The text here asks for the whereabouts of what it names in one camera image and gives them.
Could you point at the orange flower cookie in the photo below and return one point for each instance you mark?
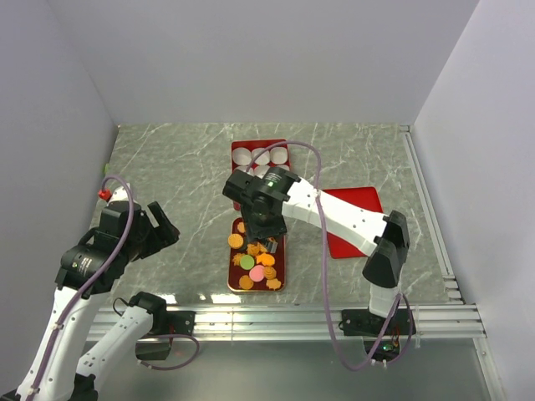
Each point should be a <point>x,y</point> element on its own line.
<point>241,228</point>

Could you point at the dark red gold-rimmed tray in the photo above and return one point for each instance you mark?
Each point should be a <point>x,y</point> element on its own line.
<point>235,272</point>

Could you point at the large round waffle biscuit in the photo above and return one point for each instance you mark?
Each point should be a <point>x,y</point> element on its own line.
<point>235,241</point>

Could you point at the orange cookie tray corner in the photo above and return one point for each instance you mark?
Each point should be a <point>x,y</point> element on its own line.
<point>273,284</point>

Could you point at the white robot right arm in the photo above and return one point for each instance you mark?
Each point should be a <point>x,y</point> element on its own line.
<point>384,238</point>

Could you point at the orange swirl cookie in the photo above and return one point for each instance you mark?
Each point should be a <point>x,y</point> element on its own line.
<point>236,259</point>

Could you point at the green macaron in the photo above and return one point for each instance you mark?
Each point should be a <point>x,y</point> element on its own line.
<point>247,262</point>

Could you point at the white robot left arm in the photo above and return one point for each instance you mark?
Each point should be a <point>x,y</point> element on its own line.
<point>62,368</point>

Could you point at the orange fish cookie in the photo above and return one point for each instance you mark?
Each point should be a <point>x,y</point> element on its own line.
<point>265,259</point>
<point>254,249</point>

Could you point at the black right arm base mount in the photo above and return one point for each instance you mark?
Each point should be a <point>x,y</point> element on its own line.
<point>361,323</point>

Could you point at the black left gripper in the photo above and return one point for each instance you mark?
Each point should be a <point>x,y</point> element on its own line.
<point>166,232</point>

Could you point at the red cookie box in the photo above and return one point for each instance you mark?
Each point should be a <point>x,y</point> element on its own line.
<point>252,144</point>

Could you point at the red box lid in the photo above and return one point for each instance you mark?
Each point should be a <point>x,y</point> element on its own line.
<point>361,198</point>

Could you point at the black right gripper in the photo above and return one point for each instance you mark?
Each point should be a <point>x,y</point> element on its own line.
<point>253,230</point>

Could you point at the white paper cup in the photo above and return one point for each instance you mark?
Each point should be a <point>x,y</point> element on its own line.
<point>279,155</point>
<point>261,170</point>
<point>241,156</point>
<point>260,156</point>

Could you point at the pink macaron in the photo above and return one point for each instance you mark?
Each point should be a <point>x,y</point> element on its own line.
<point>257,273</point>

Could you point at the silver slotted tongs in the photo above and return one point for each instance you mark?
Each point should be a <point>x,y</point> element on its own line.
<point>268,245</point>

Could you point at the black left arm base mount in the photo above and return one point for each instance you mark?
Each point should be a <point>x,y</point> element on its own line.
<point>152,347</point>

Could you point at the orange chip cookie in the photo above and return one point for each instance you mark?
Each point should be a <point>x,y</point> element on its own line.
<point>246,283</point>

